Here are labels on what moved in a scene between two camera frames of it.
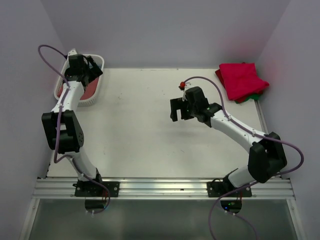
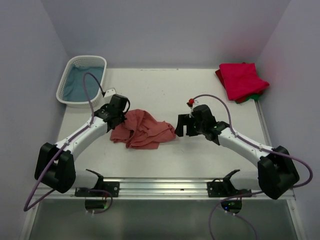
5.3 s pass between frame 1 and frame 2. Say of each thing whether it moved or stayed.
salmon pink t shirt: moved
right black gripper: moved
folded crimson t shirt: stayed
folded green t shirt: stayed
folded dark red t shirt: stayed
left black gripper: moved
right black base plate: stayed
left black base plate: stayed
